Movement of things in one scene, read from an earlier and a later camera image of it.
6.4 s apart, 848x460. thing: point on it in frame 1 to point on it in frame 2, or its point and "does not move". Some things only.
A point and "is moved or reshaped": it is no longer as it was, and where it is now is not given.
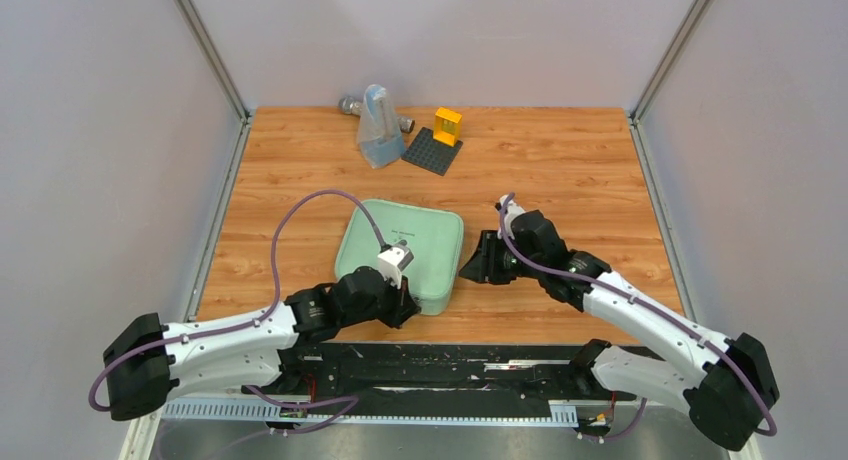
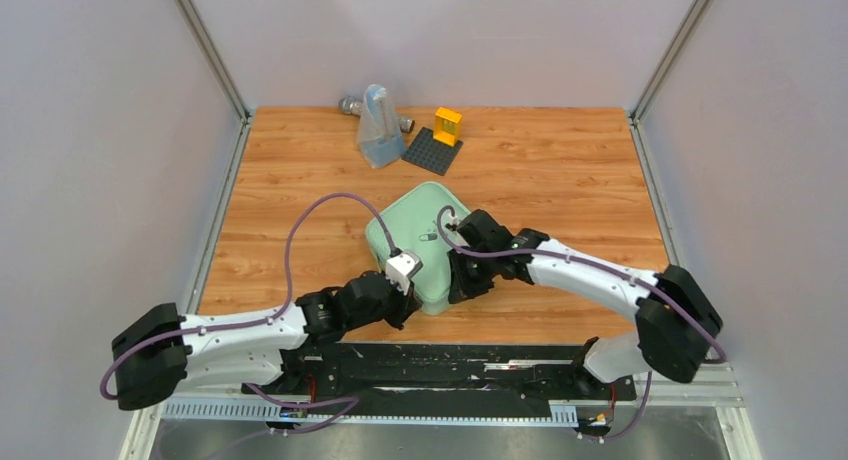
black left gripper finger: x=405 y=306 does not move
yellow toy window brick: x=447 y=126 does not move
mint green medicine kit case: x=434 y=239 is moved or reshaped
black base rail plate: x=435 y=379 does not move
